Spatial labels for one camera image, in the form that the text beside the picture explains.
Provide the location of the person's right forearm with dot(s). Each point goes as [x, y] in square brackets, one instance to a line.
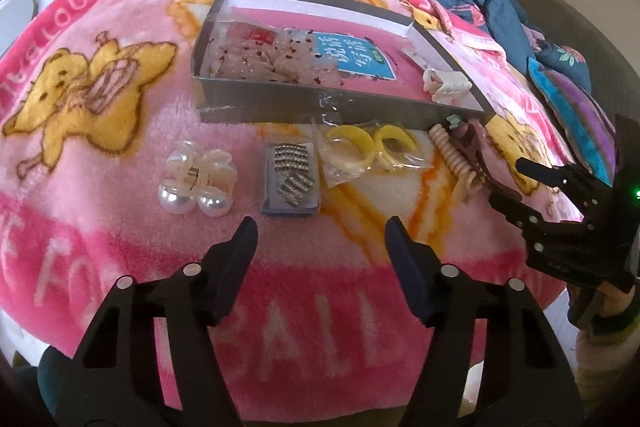
[597, 357]

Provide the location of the light grey panel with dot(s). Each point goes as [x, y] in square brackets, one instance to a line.
[12, 22]

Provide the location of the striped purple blue pillow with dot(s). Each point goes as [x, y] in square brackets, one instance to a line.
[575, 107]

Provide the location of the rhinestone hair clips card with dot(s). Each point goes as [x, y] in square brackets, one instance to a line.
[290, 167]

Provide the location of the beige dotted lace bow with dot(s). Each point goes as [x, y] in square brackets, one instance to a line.
[280, 62]

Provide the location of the pink printed bear blanket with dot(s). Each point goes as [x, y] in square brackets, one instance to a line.
[100, 217]

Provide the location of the grey cardboard box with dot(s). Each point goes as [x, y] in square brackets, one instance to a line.
[300, 99]

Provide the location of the person's right hand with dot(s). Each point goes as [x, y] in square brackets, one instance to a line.
[617, 299]

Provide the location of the dark brown headboard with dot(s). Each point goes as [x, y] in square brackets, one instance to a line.
[575, 17]

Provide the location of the pearl hair claw clip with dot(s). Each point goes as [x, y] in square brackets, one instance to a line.
[172, 199]

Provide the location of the red hair accessory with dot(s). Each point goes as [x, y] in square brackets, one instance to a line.
[260, 36]

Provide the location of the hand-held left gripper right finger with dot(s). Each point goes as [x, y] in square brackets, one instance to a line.
[400, 257]

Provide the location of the pink book with blue label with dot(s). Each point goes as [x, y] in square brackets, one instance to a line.
[360, 57]

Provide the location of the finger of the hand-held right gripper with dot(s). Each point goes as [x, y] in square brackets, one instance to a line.
[550, 242]
[575, 187]

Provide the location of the yellow bangles in clear bag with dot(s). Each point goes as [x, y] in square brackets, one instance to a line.
[345, 147]

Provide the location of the white hair claw clip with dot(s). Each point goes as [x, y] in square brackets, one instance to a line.
[442, 87]

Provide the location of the brown hair claw clip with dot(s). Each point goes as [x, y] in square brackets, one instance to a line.
[470, 142]

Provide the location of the beige spiral hair clip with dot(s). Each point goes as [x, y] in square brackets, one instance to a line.
[452, 157]

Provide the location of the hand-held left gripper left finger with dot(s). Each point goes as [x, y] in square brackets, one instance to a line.
[240, 257]

